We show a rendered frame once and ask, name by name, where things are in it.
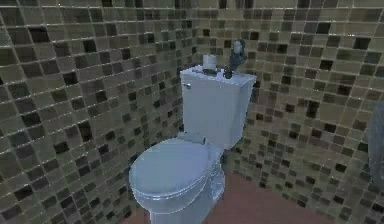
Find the dark grey spray bottle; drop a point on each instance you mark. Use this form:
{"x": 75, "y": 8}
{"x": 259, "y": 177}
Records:
{"x": 236, "y": 58}

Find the white toilet paper roll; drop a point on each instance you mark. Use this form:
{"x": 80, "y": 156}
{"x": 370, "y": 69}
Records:
{"x": 209, "y": 61}

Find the grey blue cloth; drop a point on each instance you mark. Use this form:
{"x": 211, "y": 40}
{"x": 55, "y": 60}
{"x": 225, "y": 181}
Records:
{"x": 377, "y": 143}

